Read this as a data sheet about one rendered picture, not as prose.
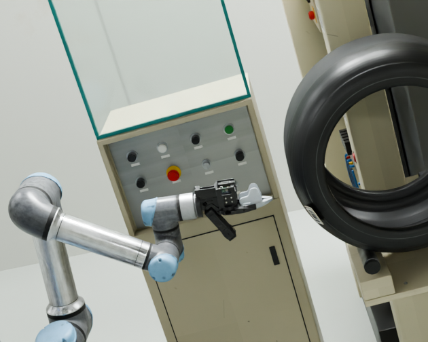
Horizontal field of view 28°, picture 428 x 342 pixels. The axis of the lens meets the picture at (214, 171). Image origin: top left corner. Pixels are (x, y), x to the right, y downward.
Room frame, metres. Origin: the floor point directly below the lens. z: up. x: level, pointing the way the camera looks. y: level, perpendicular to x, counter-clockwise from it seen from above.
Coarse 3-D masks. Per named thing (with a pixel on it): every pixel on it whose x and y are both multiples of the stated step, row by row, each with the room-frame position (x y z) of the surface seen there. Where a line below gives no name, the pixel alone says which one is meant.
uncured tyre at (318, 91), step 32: (320, 64) 2.26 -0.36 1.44; (352, 64) 2.10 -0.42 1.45; (384, 64) 2.07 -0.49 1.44; (416, 64) 2.05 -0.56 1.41; (320, 96) 2.10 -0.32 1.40; (352, 96) 2.06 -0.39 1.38; (288, 128) 2.21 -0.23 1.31; (320, 128) 2.08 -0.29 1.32; (288, 160) 2.15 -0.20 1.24; (320, 160) 2.07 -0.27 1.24; (320, 192) 2.08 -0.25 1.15; (352, 192) 2.34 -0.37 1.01; (384, 192) 2.35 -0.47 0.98; (416, 192) 2.32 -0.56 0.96; (320, 224) 2.12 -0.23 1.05; (352, 224) 2.07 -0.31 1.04; (384, 224) 2.27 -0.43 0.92; (416, 224) 2.22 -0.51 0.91
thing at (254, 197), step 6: (252, 192) 2.20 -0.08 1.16; (258, 192) 2.20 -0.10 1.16; (240, 198) 2.20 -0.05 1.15; (246, 198) 2.20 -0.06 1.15; (252, 198) 2.20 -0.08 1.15; (258, 198) 2.20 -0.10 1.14; (270, 198) 2.21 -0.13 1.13; (246, 204) 2.19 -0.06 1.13; (258, 204) 2.19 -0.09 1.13; (264, 204) 2.19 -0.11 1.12
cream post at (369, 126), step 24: (336, 0) 2.42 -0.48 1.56; (360, 0) 2.42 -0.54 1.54; (336, 24) 2.43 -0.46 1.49; (360, 24) 2.42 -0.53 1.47; (384, 96) 2.42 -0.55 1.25; (360, 120) 2.43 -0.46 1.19; (384, 120) 2.42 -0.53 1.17; (360, 144) 2.43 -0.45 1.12; (384, 144) 2.42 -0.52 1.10; (360, 168) 2.43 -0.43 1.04; (384, 168) 2.42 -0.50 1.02; (408, 312) 2.43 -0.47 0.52; (408, 336) 2.43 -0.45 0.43
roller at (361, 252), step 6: (360, 252) 2.15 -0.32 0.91; (366, 252) 2.12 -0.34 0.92; (372, 252) 2.12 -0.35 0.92; (360, 258) 2.14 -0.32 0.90; (366, 258) 2.09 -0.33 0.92; (372, 258) 2.08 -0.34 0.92; (366, 264) 2.07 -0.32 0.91; (372, 264) 2.07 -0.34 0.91; (378, 264) 2.07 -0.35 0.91; (366, 270) 2.07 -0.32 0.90; (372, 270) 2.07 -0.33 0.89; (378, 270) 2.07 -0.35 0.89
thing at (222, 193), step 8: (216, 184) 2.23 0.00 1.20; (224, 184) 2.23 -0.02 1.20; (232, 184) 2.23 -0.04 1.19; (200, 192) 2.21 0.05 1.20; (208, 192) 2.21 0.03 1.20; (216, 192) 2.19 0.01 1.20; (224, 192) 2.20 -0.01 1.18; (232, 192) 2.19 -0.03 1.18; (200, 200) 2.22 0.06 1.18; (208, 200) 2.22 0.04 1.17; (216, 200) 2.21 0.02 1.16; (224, 200) 2.20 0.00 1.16; (232, 200) 2.20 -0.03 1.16; (200, 208) 2.20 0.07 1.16; (208, 208) 2.21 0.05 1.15; (216, 208) 2.21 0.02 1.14; (224, 208) 2.19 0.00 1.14; (232, 208) 2.19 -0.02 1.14; (200, 216) 2.21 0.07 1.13
